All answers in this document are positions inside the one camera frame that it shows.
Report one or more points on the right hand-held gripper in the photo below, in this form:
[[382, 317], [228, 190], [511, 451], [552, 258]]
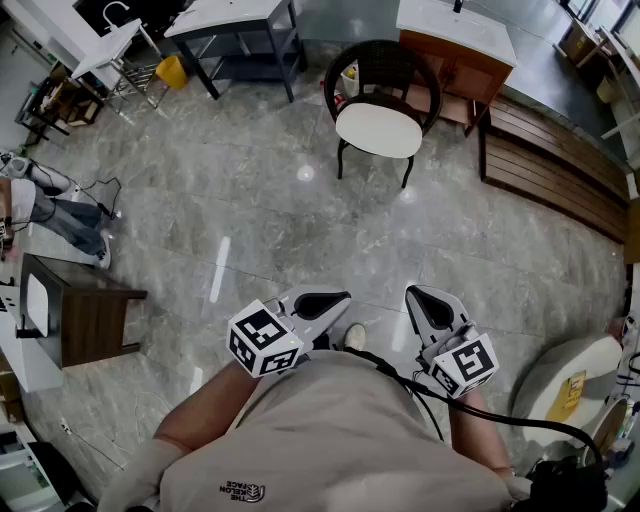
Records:
[[465, 367]]

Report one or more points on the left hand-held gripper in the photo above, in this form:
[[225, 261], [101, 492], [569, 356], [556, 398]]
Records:
[[265, 340]]

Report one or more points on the white seat cushion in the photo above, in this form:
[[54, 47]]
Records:
[[377, 131]]

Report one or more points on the black wicker chair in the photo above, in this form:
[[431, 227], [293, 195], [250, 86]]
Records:
[[385, 67]]

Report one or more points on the person's right forearm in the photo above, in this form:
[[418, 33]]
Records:
[[480, 440]]

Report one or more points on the person's left forearm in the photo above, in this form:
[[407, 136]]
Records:
[[210, 405]]

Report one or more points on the person's black trousers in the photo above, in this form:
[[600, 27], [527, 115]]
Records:
[[321, 343]]

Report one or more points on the person's white shoe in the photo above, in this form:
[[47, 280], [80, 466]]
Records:
[[355, 336]]

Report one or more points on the white ceramic toilet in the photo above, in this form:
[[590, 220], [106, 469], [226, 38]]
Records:
[[560, 370]]

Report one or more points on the person's beige shirt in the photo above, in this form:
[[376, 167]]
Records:
[[325, 440]]

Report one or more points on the black waist pack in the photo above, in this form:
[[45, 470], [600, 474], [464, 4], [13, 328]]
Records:
[[565, 487]]

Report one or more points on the dark brown side table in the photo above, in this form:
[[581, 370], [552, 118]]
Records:
[[85, 315]]

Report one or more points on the wooden slat platform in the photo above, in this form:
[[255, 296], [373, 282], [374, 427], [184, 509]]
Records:
[[550, 165]]

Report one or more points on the red-capped bottle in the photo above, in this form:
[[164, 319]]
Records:
[[339, 101]]

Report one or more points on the white plastic basket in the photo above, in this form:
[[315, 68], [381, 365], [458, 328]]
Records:
[[350, 82]]

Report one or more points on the yellow bin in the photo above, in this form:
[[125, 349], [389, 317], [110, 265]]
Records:
[[172, 72]]

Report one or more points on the white bucket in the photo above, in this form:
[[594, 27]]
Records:
[[606, 90]]

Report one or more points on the wooden vanity with white basin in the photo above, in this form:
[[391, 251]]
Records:
[[457, 55]]

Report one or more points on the dark wooden shelf rack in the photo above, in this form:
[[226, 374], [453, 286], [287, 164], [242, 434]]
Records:
[[60, 102]]

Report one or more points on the dark grey vanity white top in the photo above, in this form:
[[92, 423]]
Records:
[[235, 12]]

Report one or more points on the white basin on metal stand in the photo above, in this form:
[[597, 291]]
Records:
[[107, 50]]

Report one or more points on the cardboard box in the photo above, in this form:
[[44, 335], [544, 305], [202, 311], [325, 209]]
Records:
[[577, 40]]

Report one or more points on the black basin faucet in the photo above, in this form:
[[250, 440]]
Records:
[[457, 6]]

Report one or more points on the black box with faucet picture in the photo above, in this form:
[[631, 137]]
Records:
[[95, 12]]

